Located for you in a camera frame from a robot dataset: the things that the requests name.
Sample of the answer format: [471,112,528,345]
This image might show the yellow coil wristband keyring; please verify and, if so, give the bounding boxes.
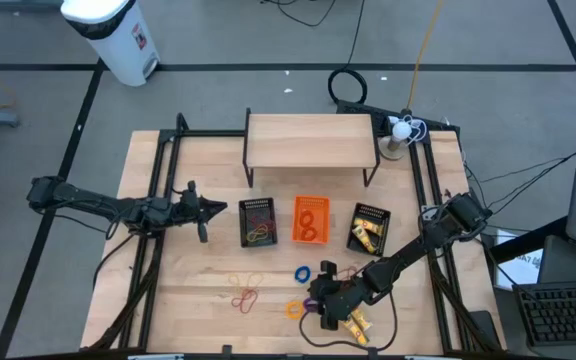
[285,299,306,321]

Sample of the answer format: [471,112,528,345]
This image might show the wooden shelf riser black legs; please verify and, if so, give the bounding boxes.
[241,107,382,189]

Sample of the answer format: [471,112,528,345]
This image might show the black computer keyboard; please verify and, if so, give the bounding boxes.
[514,281,576,350]

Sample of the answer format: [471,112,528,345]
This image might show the white cable bundle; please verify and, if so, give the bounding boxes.
[386,114,428,147]

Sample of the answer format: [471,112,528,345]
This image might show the black slotted plastic basket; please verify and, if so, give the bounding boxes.
[346,202,392,258]
[238,197,279,249]

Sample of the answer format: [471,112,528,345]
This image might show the white paper sheet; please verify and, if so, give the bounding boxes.
[492,229,545,292]

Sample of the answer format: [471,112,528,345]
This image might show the white globe desk lamp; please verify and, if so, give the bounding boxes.
[378,119,414,162]

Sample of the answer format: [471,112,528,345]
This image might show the black coiled floor cable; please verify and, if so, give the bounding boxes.
[327,0,369,106]

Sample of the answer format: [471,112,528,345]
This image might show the yellow hanging cable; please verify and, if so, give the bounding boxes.
[406,0,443,115]

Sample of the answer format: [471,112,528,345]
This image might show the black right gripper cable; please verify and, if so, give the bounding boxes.
[297,289,400,351]

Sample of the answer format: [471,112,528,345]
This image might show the white trash can black liner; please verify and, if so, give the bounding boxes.
[59,0,162,88]

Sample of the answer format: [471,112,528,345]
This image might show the orange slotted plastic basket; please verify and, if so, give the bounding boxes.
[291,194,331,246]

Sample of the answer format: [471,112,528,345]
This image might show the yellow snack pack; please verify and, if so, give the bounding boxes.
[351,225,378,255]
[352,217,385,236]
[342,314,369,347]
[350,307,373,331]

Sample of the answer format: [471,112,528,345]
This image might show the black aluminium rig frame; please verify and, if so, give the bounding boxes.
[80,112,503,354]

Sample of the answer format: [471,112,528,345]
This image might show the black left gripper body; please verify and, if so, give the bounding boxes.
[167,180,210,245]

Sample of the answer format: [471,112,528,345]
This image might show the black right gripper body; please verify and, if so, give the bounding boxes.
[320,259,372,332]

